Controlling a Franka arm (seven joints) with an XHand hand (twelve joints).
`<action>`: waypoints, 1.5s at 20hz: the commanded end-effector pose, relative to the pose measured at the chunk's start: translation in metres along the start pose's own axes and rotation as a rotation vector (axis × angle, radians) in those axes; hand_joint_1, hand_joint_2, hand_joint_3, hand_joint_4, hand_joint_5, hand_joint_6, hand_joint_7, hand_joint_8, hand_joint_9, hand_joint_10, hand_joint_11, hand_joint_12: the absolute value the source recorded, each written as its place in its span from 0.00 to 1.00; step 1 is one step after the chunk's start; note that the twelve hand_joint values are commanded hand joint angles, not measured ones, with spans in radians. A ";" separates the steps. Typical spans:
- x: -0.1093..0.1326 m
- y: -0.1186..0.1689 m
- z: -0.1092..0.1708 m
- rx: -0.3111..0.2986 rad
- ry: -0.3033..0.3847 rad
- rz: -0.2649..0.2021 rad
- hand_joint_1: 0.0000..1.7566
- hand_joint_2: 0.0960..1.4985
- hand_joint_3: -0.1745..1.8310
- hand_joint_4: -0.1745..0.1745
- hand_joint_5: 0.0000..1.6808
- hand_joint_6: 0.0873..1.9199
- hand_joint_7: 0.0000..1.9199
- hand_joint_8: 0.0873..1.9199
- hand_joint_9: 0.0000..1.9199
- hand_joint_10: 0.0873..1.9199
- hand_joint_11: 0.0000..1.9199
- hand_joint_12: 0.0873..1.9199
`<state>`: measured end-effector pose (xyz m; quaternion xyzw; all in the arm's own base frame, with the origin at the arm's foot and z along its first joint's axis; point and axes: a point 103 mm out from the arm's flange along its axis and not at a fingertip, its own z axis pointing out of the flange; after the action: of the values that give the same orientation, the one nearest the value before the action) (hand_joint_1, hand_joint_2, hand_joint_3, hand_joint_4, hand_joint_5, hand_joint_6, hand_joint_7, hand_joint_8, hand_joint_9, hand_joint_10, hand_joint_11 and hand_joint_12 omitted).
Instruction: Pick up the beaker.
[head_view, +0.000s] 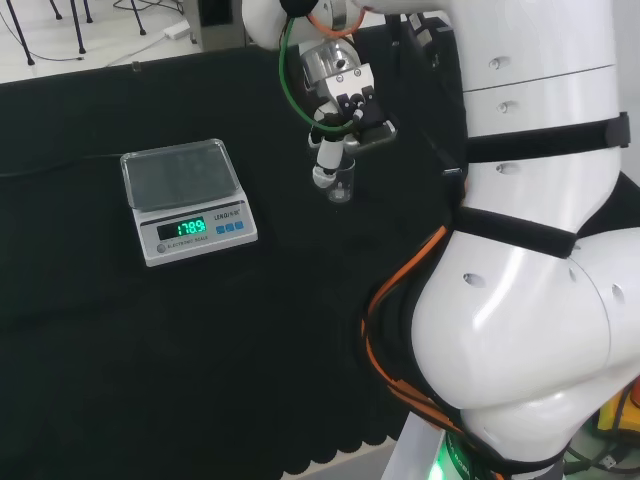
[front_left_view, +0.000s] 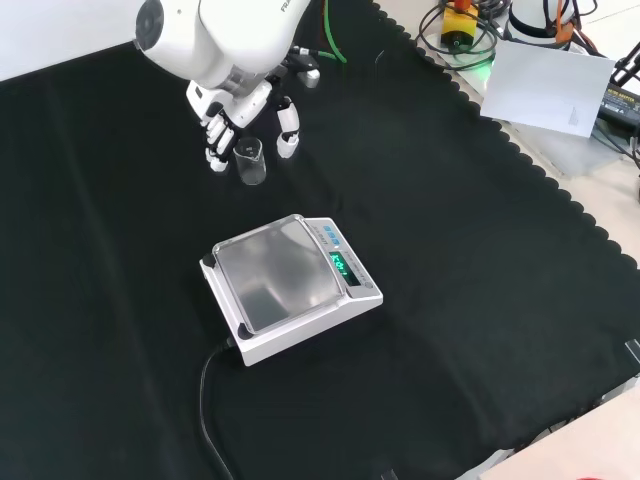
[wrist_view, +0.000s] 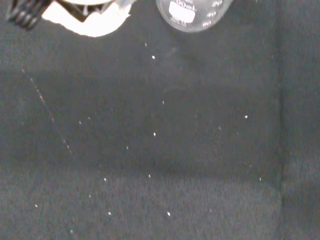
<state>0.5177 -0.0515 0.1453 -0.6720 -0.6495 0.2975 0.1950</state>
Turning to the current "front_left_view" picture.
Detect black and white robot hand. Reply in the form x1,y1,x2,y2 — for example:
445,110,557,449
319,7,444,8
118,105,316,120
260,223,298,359
185,74,302,174

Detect small clear glass beaker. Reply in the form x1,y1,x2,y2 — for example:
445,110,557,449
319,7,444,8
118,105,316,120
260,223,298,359
233,137,265,187

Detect white electronic balance steel pan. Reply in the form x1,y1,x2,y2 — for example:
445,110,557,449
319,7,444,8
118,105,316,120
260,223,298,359
199,213,385,368

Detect yellow stop button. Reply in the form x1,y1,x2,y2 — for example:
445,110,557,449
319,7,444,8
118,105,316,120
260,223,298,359
440,0,477,50

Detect black bench cloth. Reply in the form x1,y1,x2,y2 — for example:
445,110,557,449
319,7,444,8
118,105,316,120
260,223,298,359
0,0,640,480

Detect pale board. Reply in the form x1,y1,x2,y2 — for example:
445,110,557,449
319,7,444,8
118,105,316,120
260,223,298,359
479,39,618,138

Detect black power adapter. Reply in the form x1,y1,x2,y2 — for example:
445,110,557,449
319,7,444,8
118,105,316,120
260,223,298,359
596,83,640,133

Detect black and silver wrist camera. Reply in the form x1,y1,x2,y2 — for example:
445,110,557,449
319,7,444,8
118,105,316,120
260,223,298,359
283,45,322,90

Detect green cable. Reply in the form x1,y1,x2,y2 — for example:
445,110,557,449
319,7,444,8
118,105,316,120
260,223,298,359
318,0,349,65

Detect black looped cable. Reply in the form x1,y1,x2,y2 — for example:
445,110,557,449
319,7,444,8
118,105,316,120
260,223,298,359
416,0,502,72

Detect black balance power cable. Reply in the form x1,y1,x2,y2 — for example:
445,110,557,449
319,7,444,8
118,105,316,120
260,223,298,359
198,338,242,480

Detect grey base plate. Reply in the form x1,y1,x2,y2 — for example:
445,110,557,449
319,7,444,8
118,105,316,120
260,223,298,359
414,29,632,177

